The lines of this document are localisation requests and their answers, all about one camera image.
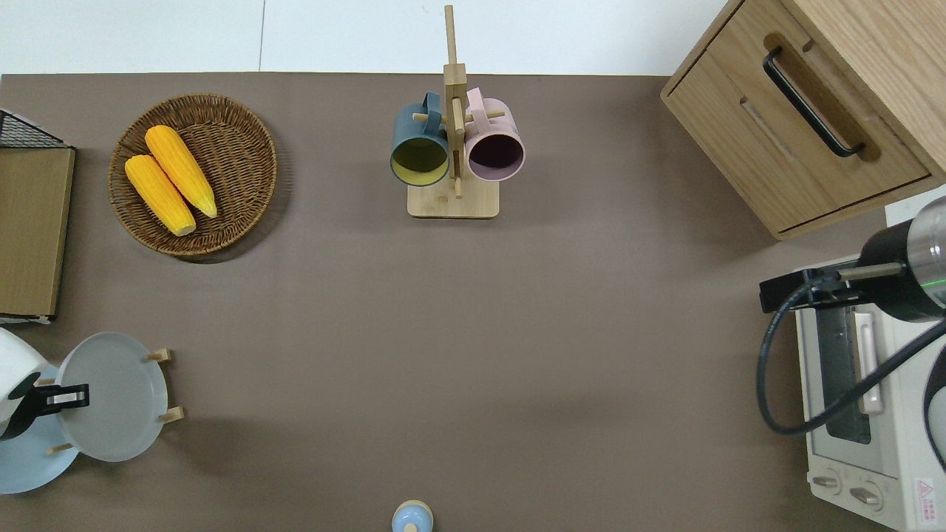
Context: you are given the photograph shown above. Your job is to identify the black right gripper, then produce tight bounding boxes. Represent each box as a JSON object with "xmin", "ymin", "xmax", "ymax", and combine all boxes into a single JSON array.
[{"xmin": 760, "ymin": 222, "xmax": 917, "ymax": 320}]

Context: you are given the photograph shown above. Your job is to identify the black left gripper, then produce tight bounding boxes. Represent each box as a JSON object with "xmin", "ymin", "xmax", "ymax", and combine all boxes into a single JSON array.
[{"xmin": 0, "ymin": 383, "xmax": 91, "ymax": 442}]

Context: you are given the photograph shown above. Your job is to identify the gray plate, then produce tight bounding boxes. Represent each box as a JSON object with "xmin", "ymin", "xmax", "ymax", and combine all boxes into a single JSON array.
[{"xmin": 55, "ymin": 332, "xmax": 169, "ymax": 463}]

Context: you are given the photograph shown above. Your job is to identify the light blue plate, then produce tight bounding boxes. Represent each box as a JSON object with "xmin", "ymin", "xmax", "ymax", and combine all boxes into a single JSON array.
[{"xmin": 0, "ymin": 366, "xmax": 81, "ymax": 494}]

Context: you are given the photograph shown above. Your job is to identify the wooden plate rack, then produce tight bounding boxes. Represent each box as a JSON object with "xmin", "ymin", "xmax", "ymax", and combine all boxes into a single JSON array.
[{"xmin": 33, "ymin": 347, "xmax": 186, "ymax": 456}]

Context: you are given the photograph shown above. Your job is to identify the wooden drawer cabinet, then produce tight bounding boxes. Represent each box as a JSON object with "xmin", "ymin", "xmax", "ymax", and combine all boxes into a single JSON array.
[{"xmin": 660, "ymin": 0, "xmax": 946, "ymax": 242}]

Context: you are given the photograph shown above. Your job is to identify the white toaster oven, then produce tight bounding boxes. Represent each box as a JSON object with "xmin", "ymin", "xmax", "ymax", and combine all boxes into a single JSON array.
[{"xmin": 794, "ymin": 255, "xmax": 946, "ymax": 532}]

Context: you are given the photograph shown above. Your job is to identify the yellow corn cob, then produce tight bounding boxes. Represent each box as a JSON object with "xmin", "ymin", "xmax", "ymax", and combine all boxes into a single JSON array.
[
  {"xmin": 124, "ymin": 154, "xmax": 197, "ymax": 237},
  {"xmin": 144, "ymin": 125, "xmax": 219, "ymax": 219}
]

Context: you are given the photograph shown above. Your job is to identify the brown wicker basket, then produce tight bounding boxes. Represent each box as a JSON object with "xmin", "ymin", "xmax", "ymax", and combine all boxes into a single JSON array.
[{"xmin": 109, "ymin": 93, "xmax": 279, "ymax": 257}]

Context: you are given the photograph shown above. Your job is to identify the pink mug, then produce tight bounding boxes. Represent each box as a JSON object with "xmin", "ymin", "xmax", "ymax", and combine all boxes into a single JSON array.
[{"xmin": 464, "ymin": 87, "xmax": 526, "ymax": 183}]

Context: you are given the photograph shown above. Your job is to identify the brown table mat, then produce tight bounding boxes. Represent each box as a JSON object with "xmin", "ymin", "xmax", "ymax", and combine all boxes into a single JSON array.
[{"xmin": 0, "ymin": 72, "xmax": 946, "ymax": 532}]

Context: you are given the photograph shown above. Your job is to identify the wooden mug tree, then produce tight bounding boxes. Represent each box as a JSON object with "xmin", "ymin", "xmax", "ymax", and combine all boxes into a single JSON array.
[{"xmin": 407, "ymin": 4, "xmax": 500, "ymax": 219}]

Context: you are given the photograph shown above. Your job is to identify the dark blue mug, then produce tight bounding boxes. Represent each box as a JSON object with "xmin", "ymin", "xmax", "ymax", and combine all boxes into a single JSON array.
[{"xmin": 390, "ymin": 91, "xmax": 451, "ymax": 187}]

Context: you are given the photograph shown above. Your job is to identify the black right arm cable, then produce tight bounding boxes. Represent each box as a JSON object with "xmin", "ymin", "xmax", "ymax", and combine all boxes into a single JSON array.
[{"xmin": 755, "ymin": 262, "xmax": 946, "ymax": 437}]

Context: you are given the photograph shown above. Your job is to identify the wire and wood shelf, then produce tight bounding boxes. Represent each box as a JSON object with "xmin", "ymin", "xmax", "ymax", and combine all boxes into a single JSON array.
[{"xmin": 0, "ymin": 109, "xmax": 77, "ymax": 324}]

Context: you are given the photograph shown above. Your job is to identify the black cabinet handle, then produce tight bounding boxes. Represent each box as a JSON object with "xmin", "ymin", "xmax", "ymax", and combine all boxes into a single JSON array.
[{"xmin": 763, "ymin": 47, "xmax": 867, "ymax": 159}]

